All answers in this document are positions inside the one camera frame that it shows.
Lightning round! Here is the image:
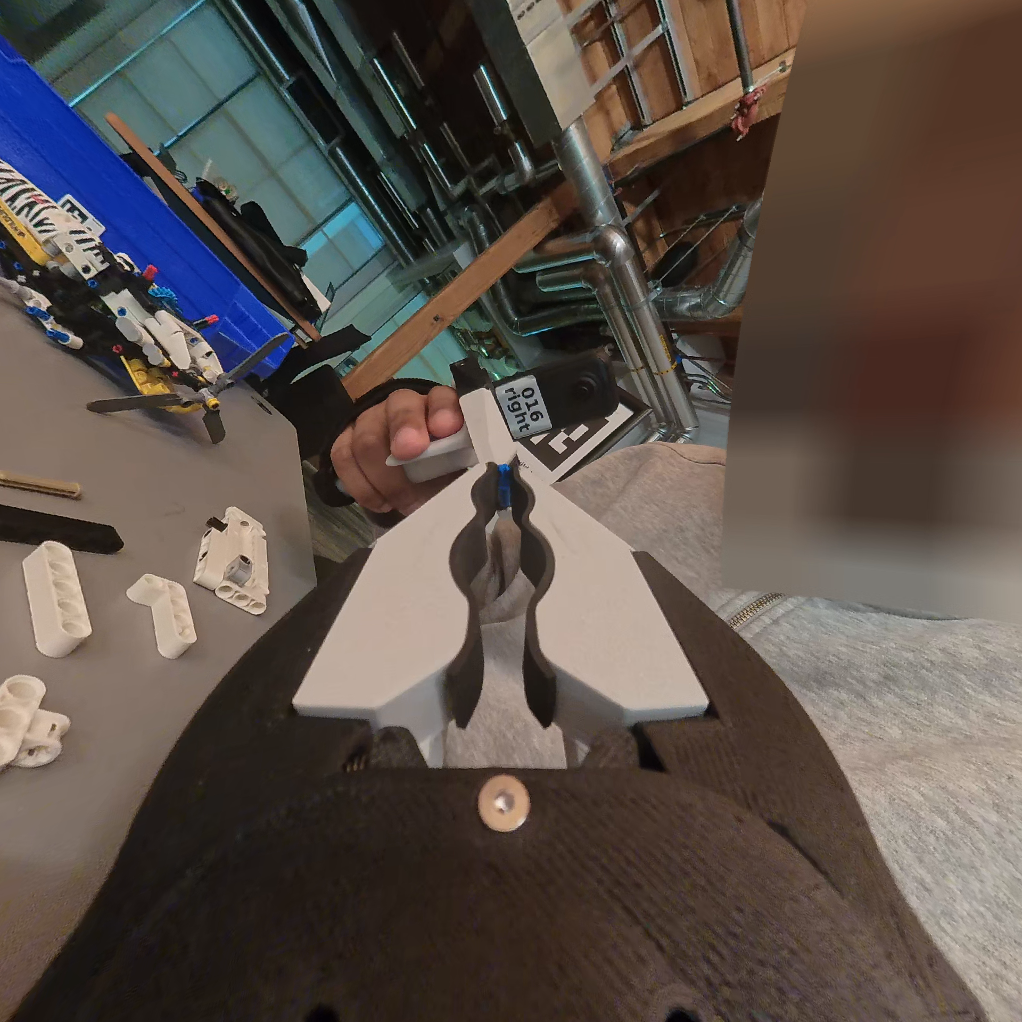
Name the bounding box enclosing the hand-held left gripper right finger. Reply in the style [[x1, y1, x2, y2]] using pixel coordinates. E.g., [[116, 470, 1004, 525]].
[[513, 465, 712, 769]]

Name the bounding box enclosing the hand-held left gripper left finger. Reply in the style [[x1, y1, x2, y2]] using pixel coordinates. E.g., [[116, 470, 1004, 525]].
[[292, 463, 500, 769]]

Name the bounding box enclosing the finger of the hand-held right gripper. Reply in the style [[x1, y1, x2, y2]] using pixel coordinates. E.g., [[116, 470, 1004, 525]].
[[467, 390, 522, 473]]

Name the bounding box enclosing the white L-shaped lego beam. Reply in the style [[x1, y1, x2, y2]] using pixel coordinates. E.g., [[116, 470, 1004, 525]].
[[125, 572, 197, 661]]

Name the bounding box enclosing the white lego panel assembly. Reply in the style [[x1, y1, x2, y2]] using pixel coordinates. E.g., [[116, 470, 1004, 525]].
[[192, 505, 270, 617]]

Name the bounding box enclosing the smooth black lego beam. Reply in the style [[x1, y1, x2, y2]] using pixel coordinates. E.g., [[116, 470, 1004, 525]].
[[0, 502, 126, 557]]

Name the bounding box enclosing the white five-hole lego beam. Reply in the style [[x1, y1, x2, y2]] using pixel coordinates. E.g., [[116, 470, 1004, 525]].
[[21, 540, 94, 660]]

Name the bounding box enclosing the lego helicopter model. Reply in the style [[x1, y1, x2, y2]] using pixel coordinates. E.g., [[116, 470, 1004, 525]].
[[0, 158, 294, 446]]

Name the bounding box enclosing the short tan lego pin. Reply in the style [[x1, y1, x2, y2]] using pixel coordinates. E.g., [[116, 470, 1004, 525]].
[[0, 469, 83, 501]]

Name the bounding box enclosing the person's right hand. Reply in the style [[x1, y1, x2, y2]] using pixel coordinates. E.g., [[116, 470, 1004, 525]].
[[329, 385, 466, 516]]

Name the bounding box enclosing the shiny metal pipe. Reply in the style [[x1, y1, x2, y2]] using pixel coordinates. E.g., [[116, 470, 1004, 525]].
[[551, 120, 704, 444]]

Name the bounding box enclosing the wooden ceiling beam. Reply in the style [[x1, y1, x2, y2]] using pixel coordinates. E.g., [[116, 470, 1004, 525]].
[[343, 187, 576, 400]]

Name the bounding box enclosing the black bag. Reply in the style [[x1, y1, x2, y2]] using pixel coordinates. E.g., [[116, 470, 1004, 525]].
[[192, 179, 328, 320]]

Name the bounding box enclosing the person's grey clothing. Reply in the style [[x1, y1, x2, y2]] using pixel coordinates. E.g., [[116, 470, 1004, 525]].
[[443, 441, 1022, 1022]]

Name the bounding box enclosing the red clamp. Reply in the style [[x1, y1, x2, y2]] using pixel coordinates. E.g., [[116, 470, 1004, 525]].
[[730, 84, 768, 141]]

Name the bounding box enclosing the blue plastic bin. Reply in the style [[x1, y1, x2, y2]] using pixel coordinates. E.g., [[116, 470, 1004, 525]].
[[0, 36, 322, 376]]

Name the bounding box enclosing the spiral metal duct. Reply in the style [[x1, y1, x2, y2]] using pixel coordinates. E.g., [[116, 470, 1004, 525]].
[[655, 200, 760, 320]]

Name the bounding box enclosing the square metal duct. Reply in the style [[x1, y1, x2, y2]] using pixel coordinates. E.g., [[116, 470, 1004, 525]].
[[471, 0, 592, 146]]

